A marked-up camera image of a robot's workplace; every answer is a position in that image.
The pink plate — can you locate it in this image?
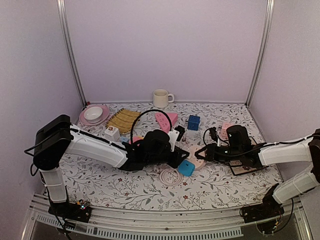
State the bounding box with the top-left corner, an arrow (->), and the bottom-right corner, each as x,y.
79,104 -> 110,126

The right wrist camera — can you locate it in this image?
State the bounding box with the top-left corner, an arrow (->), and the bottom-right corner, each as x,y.
209,127 -> 221,147

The floral square plate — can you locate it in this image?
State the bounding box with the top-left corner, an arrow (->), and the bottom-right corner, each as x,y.
228,136 -> 266,176

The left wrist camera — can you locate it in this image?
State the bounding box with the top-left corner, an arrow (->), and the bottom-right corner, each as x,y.
168,125 -> 186,152

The white bowl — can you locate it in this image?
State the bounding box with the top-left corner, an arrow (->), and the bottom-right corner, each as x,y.
84,106 -> 103,122

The pink triangular power socket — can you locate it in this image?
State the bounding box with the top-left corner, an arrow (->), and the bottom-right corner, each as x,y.
154,112 -> 178,133

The small pink cube socket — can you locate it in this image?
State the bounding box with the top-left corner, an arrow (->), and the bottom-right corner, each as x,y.
218,122 -> 234,140

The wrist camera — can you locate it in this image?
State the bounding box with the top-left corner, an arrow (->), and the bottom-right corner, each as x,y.
168,125 -> 186,152
209,127 -> 221,147

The woven bamboo tray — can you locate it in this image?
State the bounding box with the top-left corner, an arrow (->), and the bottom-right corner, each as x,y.
105,108 -> 141,135

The dark blue cube socket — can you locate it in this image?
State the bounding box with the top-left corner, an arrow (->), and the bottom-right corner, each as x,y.
187,115 -> 200,131

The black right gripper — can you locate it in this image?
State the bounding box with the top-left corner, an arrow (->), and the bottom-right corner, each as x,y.
195,142 -> 243,164

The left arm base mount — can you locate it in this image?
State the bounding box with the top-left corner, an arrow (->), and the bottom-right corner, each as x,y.
48,199 -> 92,223

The round pink power socket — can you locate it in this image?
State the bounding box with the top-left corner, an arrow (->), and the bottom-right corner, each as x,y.
186,144 -> 206,171

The light blue plug adapter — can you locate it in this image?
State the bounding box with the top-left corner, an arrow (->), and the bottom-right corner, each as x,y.
119,136 -> 130,143

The cyan square plug adapter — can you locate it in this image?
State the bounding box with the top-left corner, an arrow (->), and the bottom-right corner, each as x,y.
177,159 -> 196,177

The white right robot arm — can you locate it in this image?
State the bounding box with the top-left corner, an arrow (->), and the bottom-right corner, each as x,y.
194,125 -> 320,218

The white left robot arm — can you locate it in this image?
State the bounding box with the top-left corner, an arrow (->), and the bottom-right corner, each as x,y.
24,114 -> 190,217

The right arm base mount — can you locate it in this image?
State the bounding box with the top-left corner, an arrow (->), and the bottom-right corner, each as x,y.
239,197 -> 285,223

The white power strip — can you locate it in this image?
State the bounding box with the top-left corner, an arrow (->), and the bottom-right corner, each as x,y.
104,125 -> 120,142

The pink plug adapter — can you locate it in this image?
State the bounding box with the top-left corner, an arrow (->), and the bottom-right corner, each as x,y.
130,136 -> 144,144

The cream ceramic mug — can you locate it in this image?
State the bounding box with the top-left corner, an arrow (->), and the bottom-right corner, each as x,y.
153,89 -> 175,108

